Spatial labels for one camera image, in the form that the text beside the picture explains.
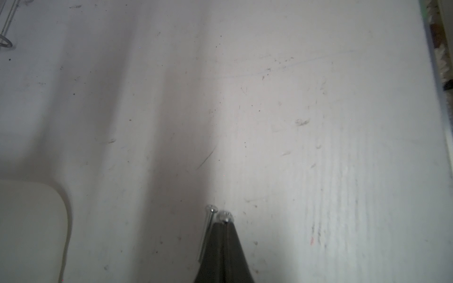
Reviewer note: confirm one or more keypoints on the white storage box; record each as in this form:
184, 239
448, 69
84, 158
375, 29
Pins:
34, 226

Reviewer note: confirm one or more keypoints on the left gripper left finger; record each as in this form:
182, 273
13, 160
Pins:
212, 266

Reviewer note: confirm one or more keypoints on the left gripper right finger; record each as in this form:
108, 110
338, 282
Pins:
236, 269

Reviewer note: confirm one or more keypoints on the small screw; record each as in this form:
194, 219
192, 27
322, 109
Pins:
224, 217

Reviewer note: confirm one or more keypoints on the metal dish rack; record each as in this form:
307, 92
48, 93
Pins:
8, 11

